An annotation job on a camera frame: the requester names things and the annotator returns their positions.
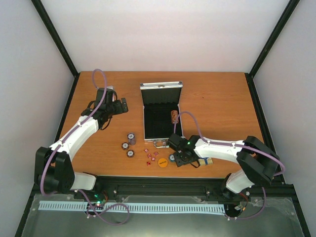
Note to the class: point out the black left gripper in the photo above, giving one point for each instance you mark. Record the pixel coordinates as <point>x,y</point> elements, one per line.
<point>120,109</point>

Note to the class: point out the aluminium poker case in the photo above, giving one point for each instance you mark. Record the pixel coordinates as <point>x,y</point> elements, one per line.
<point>160,100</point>

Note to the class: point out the red poker chip stack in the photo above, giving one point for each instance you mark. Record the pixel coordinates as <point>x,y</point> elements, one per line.
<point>174,116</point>

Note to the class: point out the black poker chip stack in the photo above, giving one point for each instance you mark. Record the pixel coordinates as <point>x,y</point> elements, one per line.
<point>130,153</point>

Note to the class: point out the blue poker chip stack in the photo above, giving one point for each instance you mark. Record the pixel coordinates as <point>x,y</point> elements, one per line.
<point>171,158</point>

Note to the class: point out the light blue cable duct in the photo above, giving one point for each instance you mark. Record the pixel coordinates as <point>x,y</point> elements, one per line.
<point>134,208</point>

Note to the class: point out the blue playing card box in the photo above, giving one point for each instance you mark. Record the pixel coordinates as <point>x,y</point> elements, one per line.
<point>205,161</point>

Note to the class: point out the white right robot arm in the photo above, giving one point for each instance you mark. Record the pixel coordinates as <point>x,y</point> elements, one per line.
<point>258,163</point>

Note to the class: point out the brown poker chip stack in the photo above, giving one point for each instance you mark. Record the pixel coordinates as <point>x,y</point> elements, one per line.
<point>125,146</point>

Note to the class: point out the orange dealer button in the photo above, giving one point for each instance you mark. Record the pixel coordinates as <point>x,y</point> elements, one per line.
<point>162,162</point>

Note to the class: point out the purple poker chip stack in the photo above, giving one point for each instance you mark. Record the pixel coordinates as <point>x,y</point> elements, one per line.
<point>131,138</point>

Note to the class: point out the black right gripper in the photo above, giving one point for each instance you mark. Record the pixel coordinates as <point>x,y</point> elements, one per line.
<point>180,162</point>

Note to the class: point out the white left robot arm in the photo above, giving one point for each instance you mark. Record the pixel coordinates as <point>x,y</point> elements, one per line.
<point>54,172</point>

